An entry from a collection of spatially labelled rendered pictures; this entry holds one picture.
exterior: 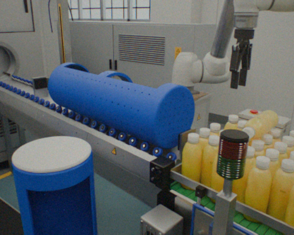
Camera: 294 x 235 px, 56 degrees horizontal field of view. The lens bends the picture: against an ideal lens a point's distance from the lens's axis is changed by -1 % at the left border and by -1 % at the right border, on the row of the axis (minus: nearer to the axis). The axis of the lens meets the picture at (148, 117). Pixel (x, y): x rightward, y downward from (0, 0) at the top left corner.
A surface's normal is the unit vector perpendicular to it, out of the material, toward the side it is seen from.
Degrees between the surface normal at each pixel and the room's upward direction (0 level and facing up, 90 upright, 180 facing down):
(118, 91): 49
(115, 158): 70
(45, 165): 0
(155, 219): 0
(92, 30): 90
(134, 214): 0
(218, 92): 90
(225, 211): 90
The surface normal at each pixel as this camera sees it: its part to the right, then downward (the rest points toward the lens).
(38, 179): -0.04, 0.33
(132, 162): -0.65, -0.10
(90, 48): -0.59, 0.26
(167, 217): 0.01, -0.94
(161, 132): 0.72, 0.24
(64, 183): 0.49, 0.29
